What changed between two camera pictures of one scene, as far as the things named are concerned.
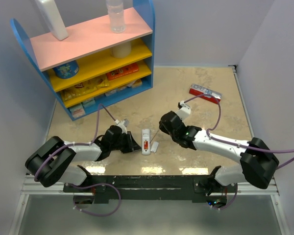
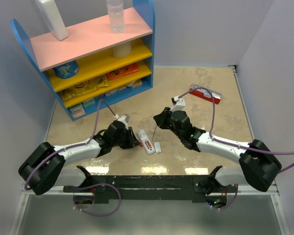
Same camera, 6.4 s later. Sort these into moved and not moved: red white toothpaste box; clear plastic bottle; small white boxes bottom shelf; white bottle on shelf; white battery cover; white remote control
Moved: white battery cover; white remote control
Not moved: small white boxes bottom shelf; red white toothpaste box; white bottle on shelf; clear plastic bottle
